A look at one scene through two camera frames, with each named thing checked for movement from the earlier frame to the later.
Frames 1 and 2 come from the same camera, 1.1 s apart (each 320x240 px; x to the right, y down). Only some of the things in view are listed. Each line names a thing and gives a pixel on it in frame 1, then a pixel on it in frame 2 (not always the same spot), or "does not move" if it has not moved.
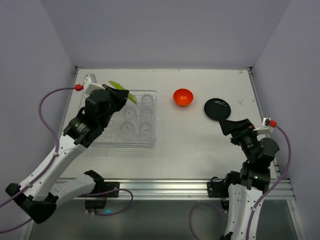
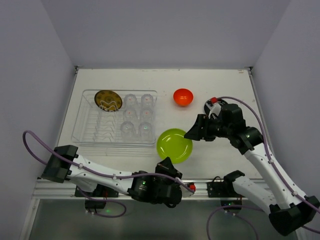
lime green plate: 118,86 -> 172,143
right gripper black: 238,128 -> 203,127
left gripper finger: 121,95 -> 166,167
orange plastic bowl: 183,97 does not move
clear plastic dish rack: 132,125 does not move
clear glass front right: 145,129 does not move
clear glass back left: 130,105 does not move
